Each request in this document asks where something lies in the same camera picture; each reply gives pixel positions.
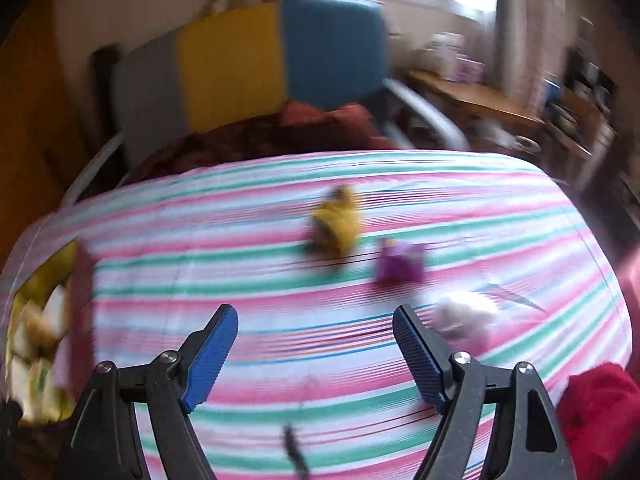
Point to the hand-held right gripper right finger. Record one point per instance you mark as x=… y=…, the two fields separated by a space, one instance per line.
x=425 y=360

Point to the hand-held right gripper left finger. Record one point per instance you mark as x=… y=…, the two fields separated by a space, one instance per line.
x=210 y=360

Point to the white fuzzy roll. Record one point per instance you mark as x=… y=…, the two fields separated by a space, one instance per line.
x=462 y=317

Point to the purple packet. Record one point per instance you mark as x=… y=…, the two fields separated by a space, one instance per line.
x=400 y=262

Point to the yellow sponge block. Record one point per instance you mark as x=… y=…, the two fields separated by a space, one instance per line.
x=340 y=225

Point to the gold tin box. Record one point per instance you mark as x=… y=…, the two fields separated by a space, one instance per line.
x=45 y=280

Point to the striped cloth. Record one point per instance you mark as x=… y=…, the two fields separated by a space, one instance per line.
x=300 y=310

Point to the red cloth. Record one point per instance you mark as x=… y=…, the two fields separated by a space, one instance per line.
x=600 y=410

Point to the maroon blanket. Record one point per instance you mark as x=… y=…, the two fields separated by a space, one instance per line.
x=260 y=135

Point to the wooden desk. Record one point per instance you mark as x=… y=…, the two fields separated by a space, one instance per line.
x=475 y=97

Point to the purple carton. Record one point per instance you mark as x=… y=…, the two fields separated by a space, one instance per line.
x=471 y=70

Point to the wooden shelf unit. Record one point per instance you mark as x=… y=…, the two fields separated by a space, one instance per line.
x=585 y=110

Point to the grey yellow blue chair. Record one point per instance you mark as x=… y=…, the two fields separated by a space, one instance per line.
x=230 y=60

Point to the wooden wardrobe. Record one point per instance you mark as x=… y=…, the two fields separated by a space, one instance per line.
x=30 y=110

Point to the white cartons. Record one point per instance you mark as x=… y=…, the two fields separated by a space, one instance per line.
x=447 y=52

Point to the black post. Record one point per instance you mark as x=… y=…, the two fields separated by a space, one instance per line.
x=106 y=85

